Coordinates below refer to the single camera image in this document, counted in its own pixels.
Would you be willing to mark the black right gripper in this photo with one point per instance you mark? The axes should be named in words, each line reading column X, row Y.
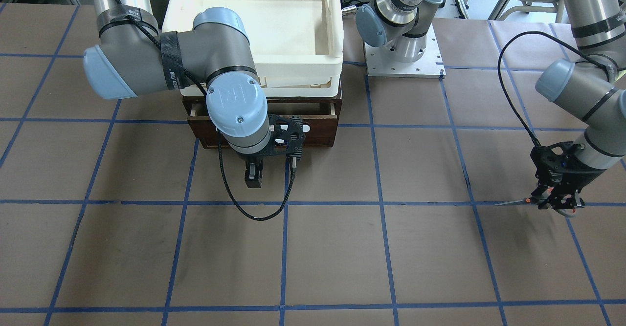
column 251, row 159

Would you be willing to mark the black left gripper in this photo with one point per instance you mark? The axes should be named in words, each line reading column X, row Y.
column 578, row 176

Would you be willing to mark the orange grey handled scissors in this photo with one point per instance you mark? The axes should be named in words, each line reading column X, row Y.
column 533, row 204

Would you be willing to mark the wooden top drawer white handle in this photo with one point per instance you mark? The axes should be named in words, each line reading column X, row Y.
column 284, row 106

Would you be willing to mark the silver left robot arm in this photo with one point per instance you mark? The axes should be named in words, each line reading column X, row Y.
column 584, row 88

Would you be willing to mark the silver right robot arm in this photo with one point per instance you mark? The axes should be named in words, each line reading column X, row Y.
column 133, row 59

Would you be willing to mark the dark wooden drawer cabinet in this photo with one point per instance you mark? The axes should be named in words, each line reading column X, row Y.
column 322, row 130

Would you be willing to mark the cream plastic tray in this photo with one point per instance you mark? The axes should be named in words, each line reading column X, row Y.
column 297, row 45

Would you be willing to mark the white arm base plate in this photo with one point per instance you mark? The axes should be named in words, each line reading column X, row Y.
column 406, row 57

